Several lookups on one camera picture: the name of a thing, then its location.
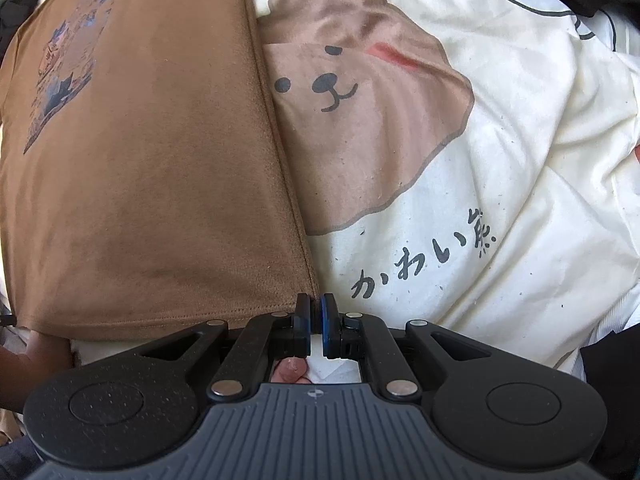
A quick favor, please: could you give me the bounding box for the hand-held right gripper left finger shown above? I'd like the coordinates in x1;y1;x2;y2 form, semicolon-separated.
140;293;314;404

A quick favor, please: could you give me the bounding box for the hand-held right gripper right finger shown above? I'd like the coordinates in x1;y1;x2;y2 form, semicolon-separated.
320;292;496;402

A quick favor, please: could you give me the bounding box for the brown printed t-shirt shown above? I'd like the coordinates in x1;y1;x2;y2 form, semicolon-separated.
0;0;321;343

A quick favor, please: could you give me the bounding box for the person's bare toe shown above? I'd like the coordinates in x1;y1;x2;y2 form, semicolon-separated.
272;357;309;384

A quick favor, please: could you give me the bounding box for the white bear-print bed sheet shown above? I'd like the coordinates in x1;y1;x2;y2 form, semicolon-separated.
0;0;640;396

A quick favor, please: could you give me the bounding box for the person's bare leg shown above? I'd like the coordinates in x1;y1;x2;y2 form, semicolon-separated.
0;331;77;411

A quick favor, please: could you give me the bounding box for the black crumpled garment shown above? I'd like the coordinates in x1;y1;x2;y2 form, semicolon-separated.
0;0;46;36

